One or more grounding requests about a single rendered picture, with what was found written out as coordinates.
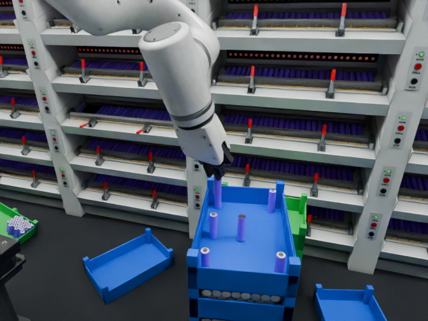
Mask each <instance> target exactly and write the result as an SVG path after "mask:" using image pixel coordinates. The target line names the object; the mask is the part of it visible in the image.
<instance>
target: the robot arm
mask: <svg viewBox="0 0 428 321"><path fill-rule="evenodd" d="M45 1H46V2H47V3H48V4H50V5H51V6H53V7H54V8H55V9H56V10H57V11H59V12H60V13H61V14H63V15H64V16H65V17H66V18H68V19H69V20H70V21H72V23H74V24H75V25H77V26H78V27H79V28H80V29H82V30H84V31H85V32H87V33H89V34H91V35H94V36H105V35H108V34H111V33H114V32H119V31H124V30H130V29H139V30H143V31H148V32H146V33H145V34H144V35H143V36H142V37H141V38H140V40H139V43H138V46H139V49H140V51H141V54H142V56H143V58H144V60H145V62H146V64H147V66H148V69H149V71H150V73H151V76H152V78H153V80H154V82H155V84H156V86H157V89H158V91H159V93H160V96H161V98H162V100H163V101H164V104H165V106H166V108H167V111H168V113H169V115H170V117H171V120H172V121H173V125H174V128H175V133H176V136H177V138H178V142H179V144H180V146H181V148H182V151H183V153H184V154H185V155H186V156H188V157H190V158H193V159H196V160H198V161H199V163H200V164H201V165H203V168H204V170H205V173H206V175H207V177H208V178H210V177H211V176H212V174H213V173H214V175H215V178H216V180H218V181H220V179H221V178H222V177H223V176H224V175H225V167H224V164H232V162H233V161H234V158H233V157H232V155H231V154H230V151H231V148H230V144H229V140H228V138H227V135H226V133H225V131H224V128H223V126H222V124H221V122H220V120H219V118H218V117H217V114H216V113H214V110H215V105H214V103H213V100H212V96H211V93H210V90H209V86H208V82H207V75H208V71H209V69H210V68H211V67H212V65H213V64H214V62H215V61H216V59H217V57H218V55H219V53H220V43H219V40H218V38H217V36H216V34H215V33H214V32H213V31H212V30H211V28H210V27H209V26H208V25H207V24H206V23H205V22H204V21H203V20H202V19H201V18H199V17H198V16H197V15H196V14H195V13H194V12H193V11H192V10H190V9H189V8H188V7H187V6H185V5H184V4H183V3H181V2H180V1H179V0H45Z"/></svg>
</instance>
